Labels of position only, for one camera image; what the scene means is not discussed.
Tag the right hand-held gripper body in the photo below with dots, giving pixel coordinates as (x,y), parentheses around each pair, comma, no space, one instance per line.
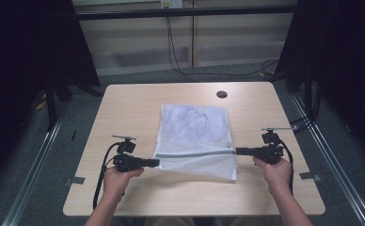
(270,150)

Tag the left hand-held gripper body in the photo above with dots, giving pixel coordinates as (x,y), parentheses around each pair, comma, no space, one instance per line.
(125,160)

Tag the white mesh laundry bag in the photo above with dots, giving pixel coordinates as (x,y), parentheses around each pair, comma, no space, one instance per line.
(199,157)

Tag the person's left hand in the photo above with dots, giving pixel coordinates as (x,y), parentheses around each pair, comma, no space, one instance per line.
(118,182)

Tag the person's right hand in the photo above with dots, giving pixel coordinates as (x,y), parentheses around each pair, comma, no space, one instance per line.
(276,175)

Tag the pale crumpled garment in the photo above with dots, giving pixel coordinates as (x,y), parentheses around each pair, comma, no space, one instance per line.
(196,125)

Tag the black metal stand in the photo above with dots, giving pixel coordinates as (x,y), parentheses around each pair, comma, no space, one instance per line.
(50,106)

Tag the black curtain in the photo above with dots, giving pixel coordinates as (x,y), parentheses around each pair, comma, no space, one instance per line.
(20,62)
(343,62)

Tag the black horizontal bar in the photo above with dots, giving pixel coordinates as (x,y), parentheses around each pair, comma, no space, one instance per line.
(187,12)

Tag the aluminium floor rail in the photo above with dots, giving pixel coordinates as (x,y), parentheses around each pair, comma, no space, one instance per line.
(334,163)
(30,175)

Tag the white wall outlet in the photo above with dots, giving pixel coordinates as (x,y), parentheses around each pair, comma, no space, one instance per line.
(171,3)

